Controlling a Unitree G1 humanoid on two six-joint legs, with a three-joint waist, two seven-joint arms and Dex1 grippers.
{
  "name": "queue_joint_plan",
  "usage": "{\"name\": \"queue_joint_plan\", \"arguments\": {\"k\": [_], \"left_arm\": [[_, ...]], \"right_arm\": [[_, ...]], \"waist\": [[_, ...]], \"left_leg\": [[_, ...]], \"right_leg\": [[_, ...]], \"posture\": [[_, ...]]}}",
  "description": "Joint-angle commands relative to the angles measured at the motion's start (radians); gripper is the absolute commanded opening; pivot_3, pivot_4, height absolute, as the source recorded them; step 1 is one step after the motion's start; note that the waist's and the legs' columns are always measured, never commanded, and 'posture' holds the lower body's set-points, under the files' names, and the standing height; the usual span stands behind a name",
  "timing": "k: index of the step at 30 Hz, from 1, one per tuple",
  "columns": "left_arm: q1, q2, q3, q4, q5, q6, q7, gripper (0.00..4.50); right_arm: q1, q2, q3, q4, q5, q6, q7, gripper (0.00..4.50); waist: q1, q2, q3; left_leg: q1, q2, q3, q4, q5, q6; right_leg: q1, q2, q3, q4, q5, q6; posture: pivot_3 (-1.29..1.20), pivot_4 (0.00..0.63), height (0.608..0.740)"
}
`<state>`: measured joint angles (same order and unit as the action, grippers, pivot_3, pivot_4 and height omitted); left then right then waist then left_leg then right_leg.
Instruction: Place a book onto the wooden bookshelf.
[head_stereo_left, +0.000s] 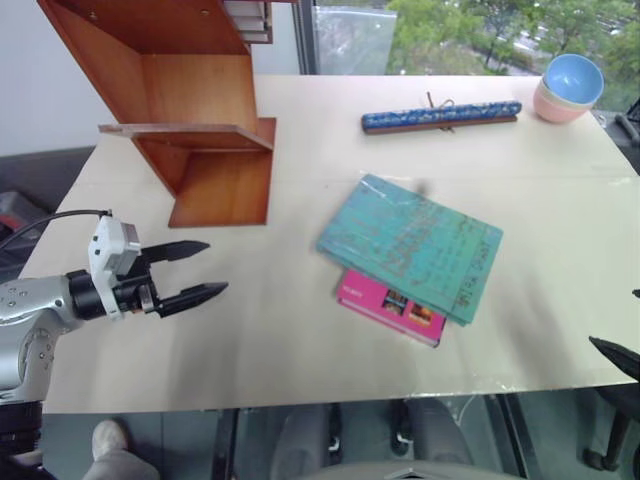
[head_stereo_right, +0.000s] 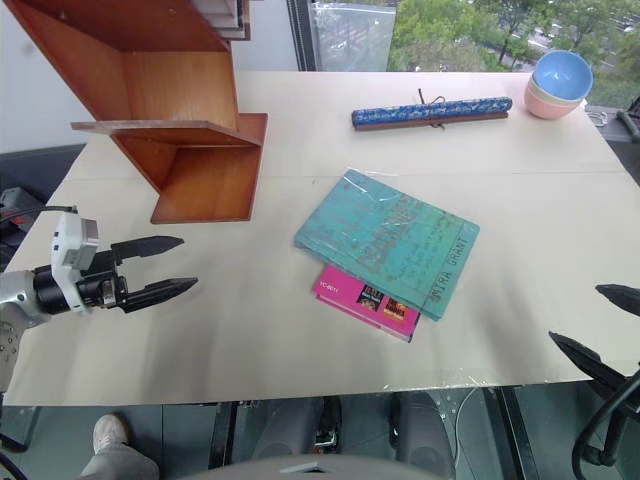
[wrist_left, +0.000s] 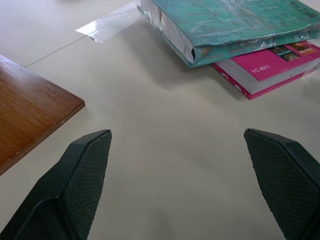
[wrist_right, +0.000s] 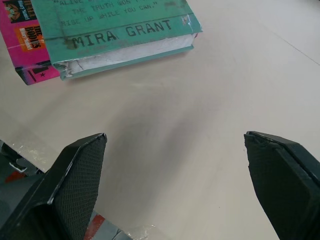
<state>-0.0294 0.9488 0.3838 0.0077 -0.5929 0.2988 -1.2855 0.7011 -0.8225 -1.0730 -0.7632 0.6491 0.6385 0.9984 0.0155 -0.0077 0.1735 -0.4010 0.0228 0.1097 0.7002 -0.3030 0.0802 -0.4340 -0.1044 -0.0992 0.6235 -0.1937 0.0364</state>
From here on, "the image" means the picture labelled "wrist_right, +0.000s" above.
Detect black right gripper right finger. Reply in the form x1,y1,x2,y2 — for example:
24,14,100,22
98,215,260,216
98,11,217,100
243,130,320,240

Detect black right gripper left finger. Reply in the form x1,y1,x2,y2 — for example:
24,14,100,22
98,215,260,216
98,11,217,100
0,132,108,240

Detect pink paperback book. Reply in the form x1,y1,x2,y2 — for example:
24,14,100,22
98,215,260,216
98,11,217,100
0,0,61,86

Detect green Mira Grant book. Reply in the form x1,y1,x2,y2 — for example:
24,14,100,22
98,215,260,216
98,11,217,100
30,0,204,81

